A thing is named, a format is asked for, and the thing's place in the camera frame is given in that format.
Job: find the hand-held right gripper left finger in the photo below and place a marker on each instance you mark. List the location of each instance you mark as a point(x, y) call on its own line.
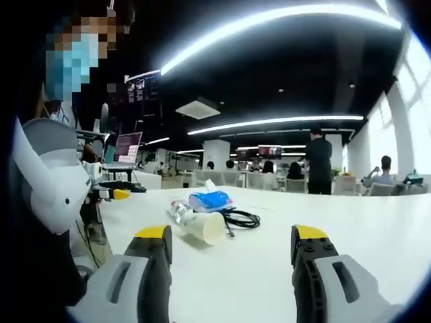
point(153, 269)

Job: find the wall television screen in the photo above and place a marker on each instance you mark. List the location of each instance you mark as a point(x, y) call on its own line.
point(269, 152)

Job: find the blue tissue packet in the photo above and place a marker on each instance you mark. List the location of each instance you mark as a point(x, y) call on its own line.
point(210, 200)

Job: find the ceiling air conditioner vent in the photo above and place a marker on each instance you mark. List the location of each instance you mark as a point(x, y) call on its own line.
point(198, 108)

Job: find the white paper cup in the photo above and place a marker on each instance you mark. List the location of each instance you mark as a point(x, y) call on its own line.
point(205, 228)

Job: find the clear plastic bottle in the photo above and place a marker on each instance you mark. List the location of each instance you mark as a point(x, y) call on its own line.
point(178, 210)

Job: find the dark hanging display screen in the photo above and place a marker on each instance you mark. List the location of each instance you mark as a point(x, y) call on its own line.
point(144, 91)

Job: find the short ceiling light strip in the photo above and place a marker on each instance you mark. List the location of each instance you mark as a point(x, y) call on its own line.
point(157, 141)

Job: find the long ceiling light strip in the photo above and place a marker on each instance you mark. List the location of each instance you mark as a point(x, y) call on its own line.
point(269, 23)
point(276, 122)

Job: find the white table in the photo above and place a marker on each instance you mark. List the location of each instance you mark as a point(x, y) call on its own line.
point(269, 262)

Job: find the open laptop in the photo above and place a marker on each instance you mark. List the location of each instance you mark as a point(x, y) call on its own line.
point(126, 149)

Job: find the person's dark clothing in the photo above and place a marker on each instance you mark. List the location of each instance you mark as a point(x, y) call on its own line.
point(30, 262)

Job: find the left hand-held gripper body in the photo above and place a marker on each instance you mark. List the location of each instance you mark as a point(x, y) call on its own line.
point(54, 175)

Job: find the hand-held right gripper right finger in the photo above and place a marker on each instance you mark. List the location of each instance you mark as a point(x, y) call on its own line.
point(309, 269)

